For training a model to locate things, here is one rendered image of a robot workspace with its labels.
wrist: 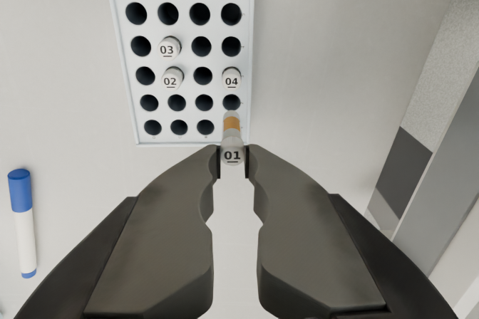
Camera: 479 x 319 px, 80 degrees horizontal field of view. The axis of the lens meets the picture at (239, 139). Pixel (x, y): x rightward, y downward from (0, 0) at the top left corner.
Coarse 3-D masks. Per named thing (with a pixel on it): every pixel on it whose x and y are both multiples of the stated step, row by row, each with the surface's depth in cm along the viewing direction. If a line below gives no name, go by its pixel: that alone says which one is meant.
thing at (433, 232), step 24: (456, 120) 16; (456, 144) 16; (432, 168) 18; (456, 168) 16; (432, 192) 18; (456, 192) 16; (408, 216) 19; (432, 216) 17; (456, 216) 16; (408, 240) 19; (432, 240) 17; (456, 240) 16; (432, 264) 17; (456, 264) 16; (456, 288) 16; (456, 312) 16
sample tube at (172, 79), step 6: (174, 66) 19; (168, 72) 18; (174, 72) 18; (180, 72) 19; (162, 78) 18; (168, 78) 18; (174, 78) 18; (180, 78) 18; (162, 84) 18; (168, 84) 18; (174, 84) 18; (180, 84) 18; (168, 90) 18; (174, 90) 18
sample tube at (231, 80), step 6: (228, 72) 18; (234, 72) 18; (222, 78) 18; (228, 78) 18; (234, 78) 18; (240, 78) 18; (222, 84) 18; (228, 84) 18; (234, 84) 18; (240, 84) 18; (228, 90) 18; (234, 90) 18
